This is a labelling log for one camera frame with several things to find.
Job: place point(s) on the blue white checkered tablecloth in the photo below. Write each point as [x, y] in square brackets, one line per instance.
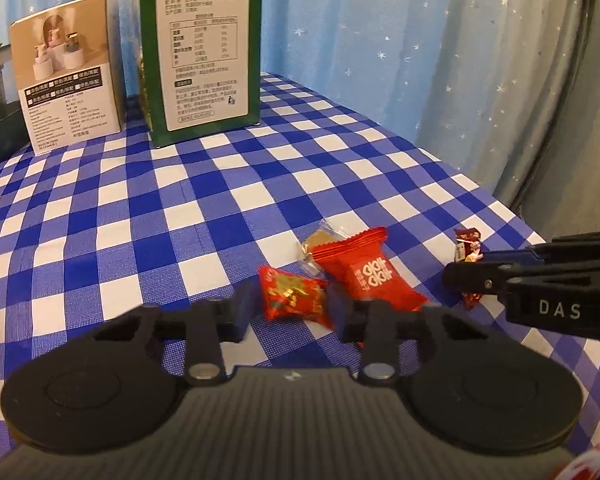
[91, 231]

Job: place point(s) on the green carton box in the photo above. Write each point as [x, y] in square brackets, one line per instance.
[199, 64]

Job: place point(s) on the small dark red candy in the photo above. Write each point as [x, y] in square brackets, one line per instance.
[468, 249]

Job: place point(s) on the large red candy packet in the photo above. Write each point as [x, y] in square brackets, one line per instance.
[360, 266]

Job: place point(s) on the small red gold candy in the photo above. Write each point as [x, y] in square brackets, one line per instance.
[286, 296]

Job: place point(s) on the grey lace-trimmed cover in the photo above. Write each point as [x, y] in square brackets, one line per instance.
[562, 196]

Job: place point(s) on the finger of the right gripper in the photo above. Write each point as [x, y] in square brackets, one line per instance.
[473, 280]

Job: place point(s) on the blue star curtain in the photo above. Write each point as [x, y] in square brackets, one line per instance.
[472, 81]

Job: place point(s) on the clear brown biscuit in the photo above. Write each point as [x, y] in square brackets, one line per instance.
[326, 232]

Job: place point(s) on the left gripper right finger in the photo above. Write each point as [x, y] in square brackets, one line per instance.
[470, 386]

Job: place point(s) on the white beige product box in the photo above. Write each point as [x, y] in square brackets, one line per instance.
[69, 73]

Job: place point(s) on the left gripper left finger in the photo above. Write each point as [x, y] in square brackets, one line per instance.
[121, 381]

